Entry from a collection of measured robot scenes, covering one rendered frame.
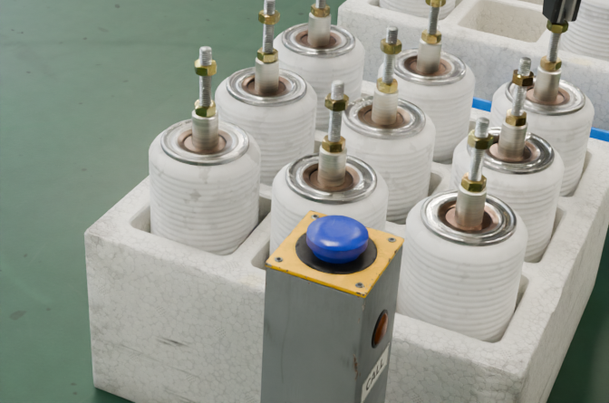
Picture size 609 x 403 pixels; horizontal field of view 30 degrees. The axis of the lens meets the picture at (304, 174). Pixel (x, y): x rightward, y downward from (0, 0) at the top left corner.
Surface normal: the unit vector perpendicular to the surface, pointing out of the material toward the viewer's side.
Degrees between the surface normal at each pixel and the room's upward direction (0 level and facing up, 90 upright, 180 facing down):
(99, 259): 90
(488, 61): 90
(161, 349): 90
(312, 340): 90
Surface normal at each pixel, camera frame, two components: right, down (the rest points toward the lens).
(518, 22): -0.43, 0.46
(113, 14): 0.05, -0.85
